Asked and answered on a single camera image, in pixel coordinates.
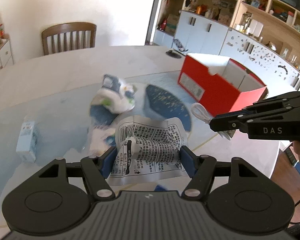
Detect white cable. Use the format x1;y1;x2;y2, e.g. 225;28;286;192
190;102;232;140

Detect blue biscuit packet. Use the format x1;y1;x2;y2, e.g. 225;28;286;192
154;185;168;192

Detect black phone stand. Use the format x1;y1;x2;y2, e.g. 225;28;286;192
166;38;188;59

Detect white printed plastic pouch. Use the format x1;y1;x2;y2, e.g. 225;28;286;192
108;115;187;186

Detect white blue tissue pack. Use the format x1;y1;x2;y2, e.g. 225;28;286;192
91;74;137;114

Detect red cardboard shoe box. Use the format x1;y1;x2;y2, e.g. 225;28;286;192
178;53;268;116

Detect white side cabinet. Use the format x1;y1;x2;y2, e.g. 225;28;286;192
0;38;14;69

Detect far wooden chair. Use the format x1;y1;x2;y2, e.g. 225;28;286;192
42;22;97;55

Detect white wall cabinets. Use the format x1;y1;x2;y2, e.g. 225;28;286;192
153;0;300;95

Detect small light blue carton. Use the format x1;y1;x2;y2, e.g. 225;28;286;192
16;121;38;163

